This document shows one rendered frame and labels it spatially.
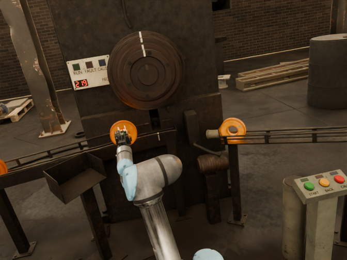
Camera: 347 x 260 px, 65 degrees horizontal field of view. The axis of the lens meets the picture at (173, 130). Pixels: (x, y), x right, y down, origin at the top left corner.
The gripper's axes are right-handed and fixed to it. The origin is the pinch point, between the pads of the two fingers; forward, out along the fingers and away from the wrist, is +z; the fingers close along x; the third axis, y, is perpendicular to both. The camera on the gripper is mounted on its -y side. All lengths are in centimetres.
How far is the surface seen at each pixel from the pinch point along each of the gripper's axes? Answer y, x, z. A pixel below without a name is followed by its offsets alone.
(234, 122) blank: -9, -66, -3
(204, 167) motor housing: -36, -44, -8
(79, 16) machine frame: 53, 11, 48
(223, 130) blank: -15, -60, -1
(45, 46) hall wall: -130, 199, 615
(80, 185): -21.0, 29.5, -15.1
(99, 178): -20.8, 18.7, -12.9
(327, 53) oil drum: -57, -247, 150
